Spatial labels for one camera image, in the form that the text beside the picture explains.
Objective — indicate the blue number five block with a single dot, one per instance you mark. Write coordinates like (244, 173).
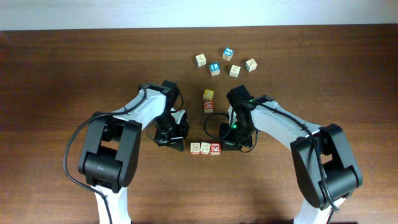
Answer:
(227, 54)

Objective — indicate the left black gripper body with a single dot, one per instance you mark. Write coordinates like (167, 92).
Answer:
(167, 130)

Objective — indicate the green edged wooden block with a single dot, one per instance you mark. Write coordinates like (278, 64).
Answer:
(195, 148)
(250, 65)

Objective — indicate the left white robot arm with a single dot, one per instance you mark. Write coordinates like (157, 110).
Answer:
(111, 149)

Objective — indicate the plain wooden block far left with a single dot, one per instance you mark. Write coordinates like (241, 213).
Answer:
(200, 60)

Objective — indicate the yellow wooden block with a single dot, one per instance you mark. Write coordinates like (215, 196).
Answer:
(208, 95)

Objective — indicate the blue letter L block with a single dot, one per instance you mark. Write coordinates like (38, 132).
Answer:
(214, 69)

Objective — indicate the plain wooden block centre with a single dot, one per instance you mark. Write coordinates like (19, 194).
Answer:
(234, 71)

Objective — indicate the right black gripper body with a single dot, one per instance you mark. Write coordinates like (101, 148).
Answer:
(232, 144)

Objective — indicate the red letter U block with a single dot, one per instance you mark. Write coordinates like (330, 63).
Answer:
(208, 106)

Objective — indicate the red letter E block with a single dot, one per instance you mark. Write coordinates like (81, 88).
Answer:
(215, 149)

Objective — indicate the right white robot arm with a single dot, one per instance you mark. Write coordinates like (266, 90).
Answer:
(325, 167)

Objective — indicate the plain wooden picture block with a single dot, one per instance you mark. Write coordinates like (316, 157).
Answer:
(205, 148)

